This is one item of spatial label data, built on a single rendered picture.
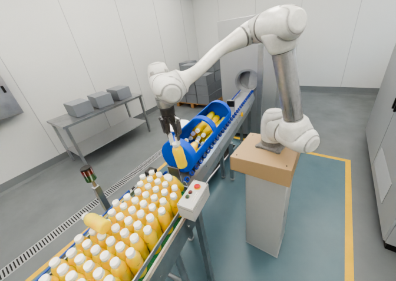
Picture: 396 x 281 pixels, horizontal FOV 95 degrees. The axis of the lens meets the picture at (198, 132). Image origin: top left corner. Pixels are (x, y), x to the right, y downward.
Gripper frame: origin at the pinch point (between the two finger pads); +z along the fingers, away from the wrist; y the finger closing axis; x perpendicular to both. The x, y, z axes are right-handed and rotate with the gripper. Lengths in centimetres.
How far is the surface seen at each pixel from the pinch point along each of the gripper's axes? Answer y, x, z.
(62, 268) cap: 23, 65, 30
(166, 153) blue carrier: 26.0, -17.4, 27.2
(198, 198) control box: -16.8, 10.9, 28.8
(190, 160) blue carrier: 5.2, -17.5, 29.2
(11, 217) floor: 275, 56, 137
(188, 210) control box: -14.2, 19.0, 30.5
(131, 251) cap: -1, 47, 31
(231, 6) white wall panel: 145, -555, -101
